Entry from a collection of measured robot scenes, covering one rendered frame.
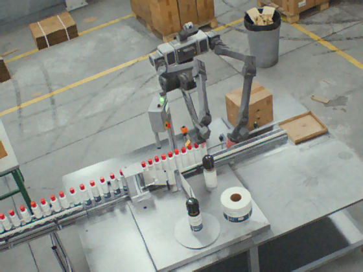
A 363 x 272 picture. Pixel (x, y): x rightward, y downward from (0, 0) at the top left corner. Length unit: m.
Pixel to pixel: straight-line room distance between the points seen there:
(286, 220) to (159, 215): 0.87
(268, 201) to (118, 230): 1.07
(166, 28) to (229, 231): 4.17
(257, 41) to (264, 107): 2.21
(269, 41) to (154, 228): 3.35
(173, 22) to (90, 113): 1.79
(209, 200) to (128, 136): 2.27
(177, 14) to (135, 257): 4.31
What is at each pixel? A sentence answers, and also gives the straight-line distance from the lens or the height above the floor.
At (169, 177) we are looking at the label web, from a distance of 3.76.
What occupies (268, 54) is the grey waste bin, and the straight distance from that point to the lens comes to 6.43.
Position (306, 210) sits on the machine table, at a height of 0.83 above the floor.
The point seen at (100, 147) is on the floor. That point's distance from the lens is 5.74.
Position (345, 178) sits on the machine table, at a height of 0.83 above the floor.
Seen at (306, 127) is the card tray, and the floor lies 0.83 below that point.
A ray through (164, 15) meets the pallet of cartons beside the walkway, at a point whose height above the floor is 0.44.
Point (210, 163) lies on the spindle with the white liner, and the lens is 3.58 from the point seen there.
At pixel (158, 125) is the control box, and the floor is 1.35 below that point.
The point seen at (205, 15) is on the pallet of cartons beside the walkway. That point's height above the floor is 0.21.
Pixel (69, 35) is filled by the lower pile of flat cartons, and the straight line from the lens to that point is 7.99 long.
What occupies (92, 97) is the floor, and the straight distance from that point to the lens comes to 6.56.
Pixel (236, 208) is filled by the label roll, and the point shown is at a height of 1.03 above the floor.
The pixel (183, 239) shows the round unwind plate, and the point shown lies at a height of 0.89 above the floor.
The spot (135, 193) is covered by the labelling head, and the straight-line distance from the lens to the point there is 3.74.
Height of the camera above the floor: 3.59
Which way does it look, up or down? 39 degrees down
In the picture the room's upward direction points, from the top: 11 degrees counter-clockwise
